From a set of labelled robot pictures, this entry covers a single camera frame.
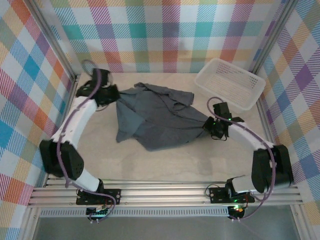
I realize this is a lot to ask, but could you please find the grey t-shirt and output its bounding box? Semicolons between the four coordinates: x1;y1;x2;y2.
115;82;211;152

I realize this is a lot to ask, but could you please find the white perforated plastic basket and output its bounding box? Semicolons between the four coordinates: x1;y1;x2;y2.
194;57;266;112

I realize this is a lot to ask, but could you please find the aluminium side rail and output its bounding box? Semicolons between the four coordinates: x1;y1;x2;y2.
256;98;302;191
42;74;81;187

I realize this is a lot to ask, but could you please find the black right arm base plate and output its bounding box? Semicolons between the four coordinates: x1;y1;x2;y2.
208;186;256;204

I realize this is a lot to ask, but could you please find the aluminium frame post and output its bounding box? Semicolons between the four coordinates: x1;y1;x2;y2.
249;0;300;74
27;0;79;81

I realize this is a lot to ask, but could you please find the aluminium frame cross rail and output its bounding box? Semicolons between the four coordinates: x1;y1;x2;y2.
27;183;304;208

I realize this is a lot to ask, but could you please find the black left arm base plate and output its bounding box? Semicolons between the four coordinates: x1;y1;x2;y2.
76;187;122;206

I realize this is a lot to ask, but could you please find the slotted grey cable duct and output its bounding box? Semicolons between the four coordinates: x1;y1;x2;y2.
39;208;230;218

